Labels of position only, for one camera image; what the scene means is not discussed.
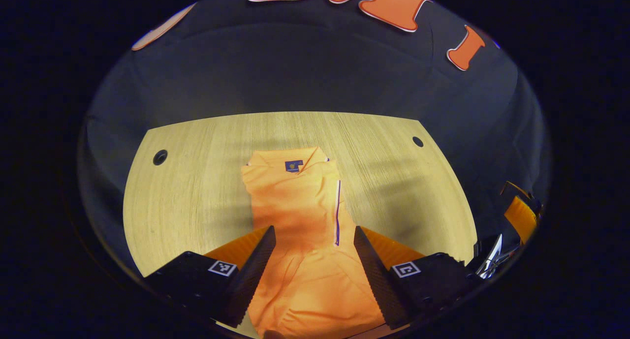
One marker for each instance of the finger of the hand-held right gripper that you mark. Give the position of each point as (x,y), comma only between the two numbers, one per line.
(521,218)

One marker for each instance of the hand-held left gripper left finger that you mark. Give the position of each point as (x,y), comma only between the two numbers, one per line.
(248,277)

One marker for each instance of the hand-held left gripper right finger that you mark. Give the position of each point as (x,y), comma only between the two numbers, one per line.
(379,277)

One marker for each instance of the orange T-shirt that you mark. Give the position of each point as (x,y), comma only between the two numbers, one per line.
(295,206)

